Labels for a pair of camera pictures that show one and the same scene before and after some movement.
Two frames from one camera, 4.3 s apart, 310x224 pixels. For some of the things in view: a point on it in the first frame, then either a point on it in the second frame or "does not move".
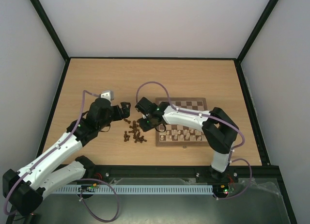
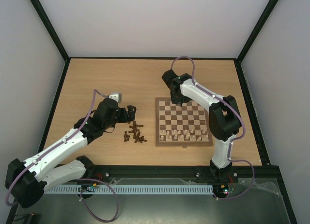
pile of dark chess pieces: (136, 132) does not move
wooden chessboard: (179, 136) does not move
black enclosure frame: (131, 172) does not move
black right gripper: (147, 115) → (177, 99)
